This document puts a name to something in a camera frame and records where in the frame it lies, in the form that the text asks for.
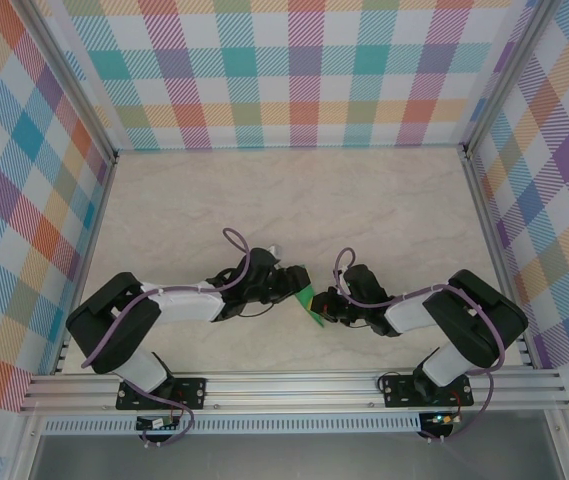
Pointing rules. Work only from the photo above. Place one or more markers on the left small circuit board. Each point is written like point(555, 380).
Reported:
point(156, 424)

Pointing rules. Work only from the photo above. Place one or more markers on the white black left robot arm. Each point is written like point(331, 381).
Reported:
point(184, 305)

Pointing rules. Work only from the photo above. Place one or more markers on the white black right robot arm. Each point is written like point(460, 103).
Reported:
point(409, 315)

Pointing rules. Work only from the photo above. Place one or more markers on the right small circuit board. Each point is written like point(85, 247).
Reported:
point(441, 419)

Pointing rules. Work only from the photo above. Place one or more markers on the aluminium front rail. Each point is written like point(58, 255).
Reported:
point(289, 392)

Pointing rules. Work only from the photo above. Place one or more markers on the aluminium frame post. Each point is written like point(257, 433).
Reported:
point(508, 75)
point(71, 75)

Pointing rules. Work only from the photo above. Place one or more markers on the green paper sheet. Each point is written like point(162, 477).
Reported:
point(305, 295)

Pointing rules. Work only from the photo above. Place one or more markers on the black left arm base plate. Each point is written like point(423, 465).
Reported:
point(191, 392)

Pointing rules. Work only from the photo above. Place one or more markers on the small circuit board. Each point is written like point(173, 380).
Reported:
point(441, 419)
point(156, 424)

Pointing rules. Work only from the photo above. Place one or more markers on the grey metal lower panel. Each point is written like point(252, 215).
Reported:
point(289, 460)

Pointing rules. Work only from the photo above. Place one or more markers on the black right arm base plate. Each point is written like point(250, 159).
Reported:
point(396, 392)

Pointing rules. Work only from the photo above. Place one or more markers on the aluminium rail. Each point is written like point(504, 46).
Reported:
point(289, 392)
point(89, 260)
point(496, 260)

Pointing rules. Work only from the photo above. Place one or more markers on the aluminium left side rail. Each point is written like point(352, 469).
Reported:
point(89, 260)

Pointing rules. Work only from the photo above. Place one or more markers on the aluminium right side rail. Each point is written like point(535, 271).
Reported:
point(496, 260)

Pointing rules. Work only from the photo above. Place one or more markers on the aluminium right frame post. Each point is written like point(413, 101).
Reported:
point(508, 75)

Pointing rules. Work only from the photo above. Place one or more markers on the aluminium left frame post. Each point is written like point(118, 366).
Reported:
point(71, 75)

